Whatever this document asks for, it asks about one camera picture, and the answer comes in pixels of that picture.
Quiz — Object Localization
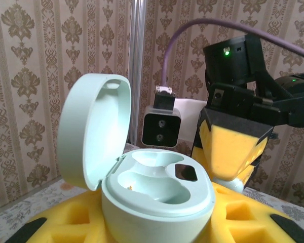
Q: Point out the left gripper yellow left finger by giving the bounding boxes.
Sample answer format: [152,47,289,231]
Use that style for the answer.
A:
[14,189,115,243]

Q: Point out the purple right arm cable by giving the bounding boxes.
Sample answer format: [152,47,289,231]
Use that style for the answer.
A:
[161,18,304,93]

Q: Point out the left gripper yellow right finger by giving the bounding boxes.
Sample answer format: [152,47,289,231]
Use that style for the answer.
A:
[205,181,304,243]

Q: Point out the mint green earbud charging case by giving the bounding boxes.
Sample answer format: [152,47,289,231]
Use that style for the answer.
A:
[56,73,216,243]

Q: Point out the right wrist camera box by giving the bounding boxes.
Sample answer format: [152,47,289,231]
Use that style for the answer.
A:
[141,86,209,148]

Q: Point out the aluminium corner post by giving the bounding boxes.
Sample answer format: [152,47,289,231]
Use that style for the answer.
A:
[127,0,147,145]

